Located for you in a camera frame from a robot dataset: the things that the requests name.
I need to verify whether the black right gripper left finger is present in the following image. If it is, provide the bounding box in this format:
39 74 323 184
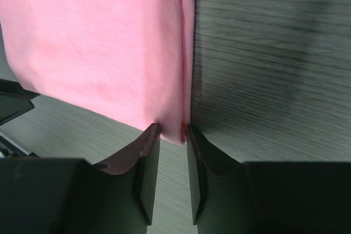
92 122 161 234

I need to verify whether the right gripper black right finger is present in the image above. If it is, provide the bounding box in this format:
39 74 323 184
186 123 247 234

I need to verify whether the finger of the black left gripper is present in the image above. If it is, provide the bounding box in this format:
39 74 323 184
0 79 39 125

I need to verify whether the light pink t shirt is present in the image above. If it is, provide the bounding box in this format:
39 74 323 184
1 0 195 145

